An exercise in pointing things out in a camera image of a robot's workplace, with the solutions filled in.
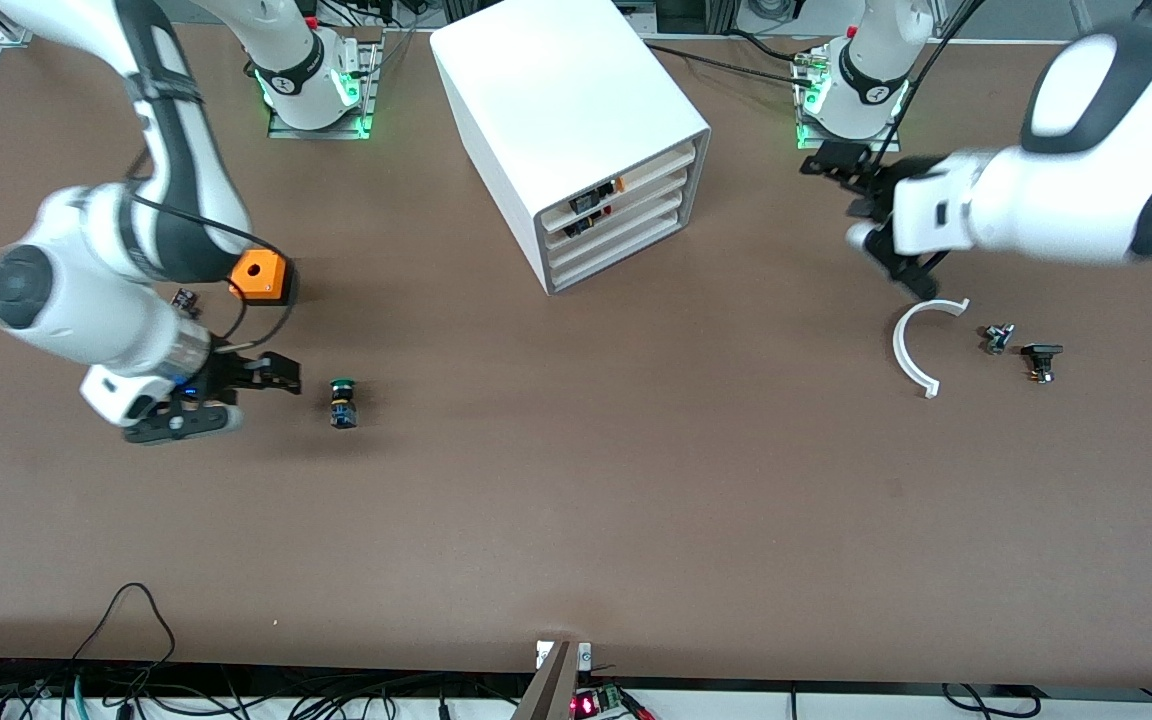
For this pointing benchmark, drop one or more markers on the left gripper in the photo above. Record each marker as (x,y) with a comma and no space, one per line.
(876,178)

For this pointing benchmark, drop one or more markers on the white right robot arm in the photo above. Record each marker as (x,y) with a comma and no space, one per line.
(76,310)

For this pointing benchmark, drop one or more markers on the black orange electronic component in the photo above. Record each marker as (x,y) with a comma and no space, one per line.
(596,197)

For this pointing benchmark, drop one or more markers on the white curved plastic arc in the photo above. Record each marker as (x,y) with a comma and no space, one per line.
(902,355)

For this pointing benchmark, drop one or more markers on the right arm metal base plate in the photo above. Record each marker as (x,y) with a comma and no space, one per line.
(321,130)

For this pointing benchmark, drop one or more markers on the orange box with hole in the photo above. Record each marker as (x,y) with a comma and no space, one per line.
(261,272)

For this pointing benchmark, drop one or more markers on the black red electronic component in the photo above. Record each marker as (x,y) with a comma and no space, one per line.
(586,222)

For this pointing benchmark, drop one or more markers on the small dark red component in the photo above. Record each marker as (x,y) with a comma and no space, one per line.
(186,302)

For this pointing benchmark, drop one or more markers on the green push button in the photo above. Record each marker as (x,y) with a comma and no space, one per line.
(342,405)

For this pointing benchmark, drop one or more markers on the small black push button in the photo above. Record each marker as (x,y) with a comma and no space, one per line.
(1041,355)

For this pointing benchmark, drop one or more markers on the circuit board with red display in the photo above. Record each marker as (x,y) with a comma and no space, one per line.
(596,702)

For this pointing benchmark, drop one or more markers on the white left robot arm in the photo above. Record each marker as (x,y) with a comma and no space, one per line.
(1066,200)

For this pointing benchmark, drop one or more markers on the small grey switch component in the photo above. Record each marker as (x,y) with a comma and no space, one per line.
(998,338)

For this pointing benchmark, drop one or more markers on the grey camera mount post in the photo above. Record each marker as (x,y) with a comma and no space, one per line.
(551,690)

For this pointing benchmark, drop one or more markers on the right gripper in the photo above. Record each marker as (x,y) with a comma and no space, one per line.
(228,373)

